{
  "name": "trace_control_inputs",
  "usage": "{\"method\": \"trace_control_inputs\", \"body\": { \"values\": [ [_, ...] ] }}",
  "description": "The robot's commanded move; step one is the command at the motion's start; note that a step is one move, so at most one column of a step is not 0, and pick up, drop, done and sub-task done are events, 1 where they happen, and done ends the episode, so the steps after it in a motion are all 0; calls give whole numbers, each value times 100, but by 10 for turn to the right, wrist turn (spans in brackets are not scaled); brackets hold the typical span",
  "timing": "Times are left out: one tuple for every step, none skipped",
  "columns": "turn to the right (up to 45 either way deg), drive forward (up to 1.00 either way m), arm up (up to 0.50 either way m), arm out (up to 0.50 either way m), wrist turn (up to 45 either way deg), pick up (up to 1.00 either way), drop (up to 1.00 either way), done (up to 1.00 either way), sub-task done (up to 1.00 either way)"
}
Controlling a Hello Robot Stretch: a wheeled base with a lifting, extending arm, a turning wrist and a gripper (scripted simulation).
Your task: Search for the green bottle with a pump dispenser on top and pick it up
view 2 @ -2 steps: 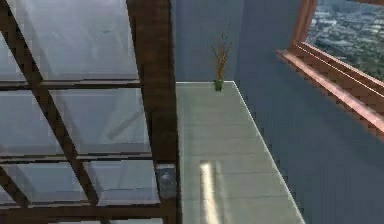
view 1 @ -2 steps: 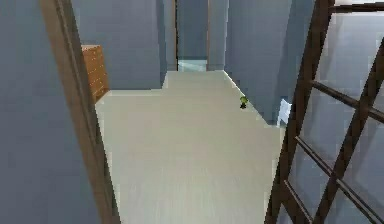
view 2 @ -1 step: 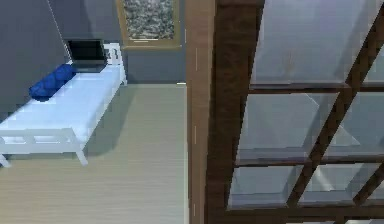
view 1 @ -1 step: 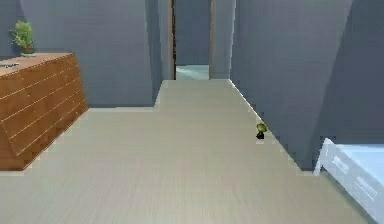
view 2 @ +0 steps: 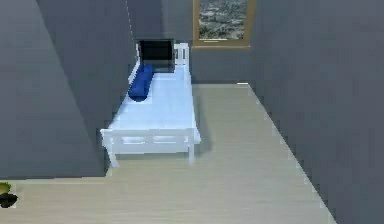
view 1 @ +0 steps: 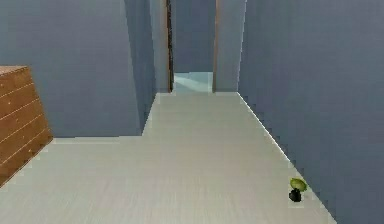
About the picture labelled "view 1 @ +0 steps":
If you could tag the green house plant black pot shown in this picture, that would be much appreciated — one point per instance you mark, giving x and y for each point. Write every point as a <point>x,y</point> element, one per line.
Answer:
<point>296,190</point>

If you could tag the brown wooden chest of drawers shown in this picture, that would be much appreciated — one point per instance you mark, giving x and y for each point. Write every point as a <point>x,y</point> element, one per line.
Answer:
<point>18,116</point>

